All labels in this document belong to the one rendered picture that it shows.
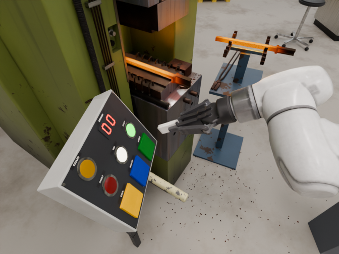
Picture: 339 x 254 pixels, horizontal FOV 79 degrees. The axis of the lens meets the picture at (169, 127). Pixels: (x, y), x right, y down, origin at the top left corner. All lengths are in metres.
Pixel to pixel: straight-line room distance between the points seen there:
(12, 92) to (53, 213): 1.02
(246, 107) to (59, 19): 0.58
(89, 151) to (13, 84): 0.74
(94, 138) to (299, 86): 0.50
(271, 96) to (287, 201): 1.52
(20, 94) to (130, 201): 0.84
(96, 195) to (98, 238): 1.18
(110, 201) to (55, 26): 0.52
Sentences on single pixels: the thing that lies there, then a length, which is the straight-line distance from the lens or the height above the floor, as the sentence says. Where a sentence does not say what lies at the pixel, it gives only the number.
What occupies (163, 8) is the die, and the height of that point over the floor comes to 1.34.
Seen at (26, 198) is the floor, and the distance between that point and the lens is 2.09.
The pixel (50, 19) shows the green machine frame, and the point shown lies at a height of 1.38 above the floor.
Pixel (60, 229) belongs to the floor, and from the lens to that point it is 1.84.
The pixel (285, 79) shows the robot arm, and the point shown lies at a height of 1.33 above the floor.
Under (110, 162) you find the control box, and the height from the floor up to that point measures 1.11.
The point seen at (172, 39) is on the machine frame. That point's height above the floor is 1.07.
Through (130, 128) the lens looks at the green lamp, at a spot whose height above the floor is 1.09.
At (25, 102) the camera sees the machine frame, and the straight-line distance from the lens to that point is 1.28.
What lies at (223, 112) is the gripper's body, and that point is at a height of 1.23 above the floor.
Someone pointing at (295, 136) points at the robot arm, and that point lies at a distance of 0.46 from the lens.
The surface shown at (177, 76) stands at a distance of 1.05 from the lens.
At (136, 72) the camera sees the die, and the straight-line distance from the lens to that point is 1.15.
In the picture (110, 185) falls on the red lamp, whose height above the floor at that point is 1.09.
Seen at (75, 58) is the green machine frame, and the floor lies 1.25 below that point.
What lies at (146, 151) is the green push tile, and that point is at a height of 1.01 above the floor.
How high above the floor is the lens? 1.60
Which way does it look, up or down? 47 degrees down
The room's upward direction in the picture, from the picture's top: straight up
